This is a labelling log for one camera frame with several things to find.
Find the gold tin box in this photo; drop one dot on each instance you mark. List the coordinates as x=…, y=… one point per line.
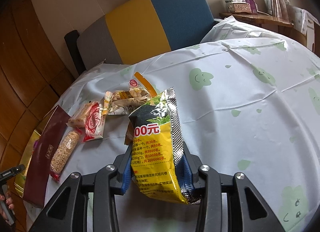
x=30, y=147

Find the purple box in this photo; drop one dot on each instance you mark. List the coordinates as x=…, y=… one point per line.
x=252, y=4

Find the person's left hand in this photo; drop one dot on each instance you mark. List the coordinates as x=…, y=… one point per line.
x=10, y=203

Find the puffed rice bar packet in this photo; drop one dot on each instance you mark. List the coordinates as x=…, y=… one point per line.
x=80, y=115

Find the small orange striped packet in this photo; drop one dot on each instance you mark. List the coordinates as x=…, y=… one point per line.
x=107, y=103

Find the wooden wardrobe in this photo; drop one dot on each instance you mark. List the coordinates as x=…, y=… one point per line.
x=22, y=59

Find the sesame bar packet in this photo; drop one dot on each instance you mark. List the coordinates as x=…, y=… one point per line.
x=66, y=152

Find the white plastic tablecloth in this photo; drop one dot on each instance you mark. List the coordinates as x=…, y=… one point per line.
x=225, y=112

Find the wooden side table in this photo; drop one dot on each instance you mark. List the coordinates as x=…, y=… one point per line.
x=262, y=19

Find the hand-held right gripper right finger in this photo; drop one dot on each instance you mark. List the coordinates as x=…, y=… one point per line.
x=188, y=174

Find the white printed bag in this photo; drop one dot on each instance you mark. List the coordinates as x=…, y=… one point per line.
x=302, y=24

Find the green white tissue box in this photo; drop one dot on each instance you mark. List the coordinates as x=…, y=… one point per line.
x=230, y=3

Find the grey yellow blue sofa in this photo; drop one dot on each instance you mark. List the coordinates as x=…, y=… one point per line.
x=150, y=27

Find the clear orange nut bag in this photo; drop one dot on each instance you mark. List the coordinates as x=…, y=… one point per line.
x=130, y=102

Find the maroon gift box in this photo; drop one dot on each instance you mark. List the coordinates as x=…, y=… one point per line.
x=47, y=152

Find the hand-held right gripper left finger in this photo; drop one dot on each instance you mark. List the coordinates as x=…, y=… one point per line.
x=126, y=177

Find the patterned tissue box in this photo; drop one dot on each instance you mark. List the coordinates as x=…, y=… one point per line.
x=241, y=7

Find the yellow black seed bag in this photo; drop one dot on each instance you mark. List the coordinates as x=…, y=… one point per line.
x=155, y=152

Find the red white snack packet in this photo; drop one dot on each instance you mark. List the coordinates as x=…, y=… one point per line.
x=93, y=122

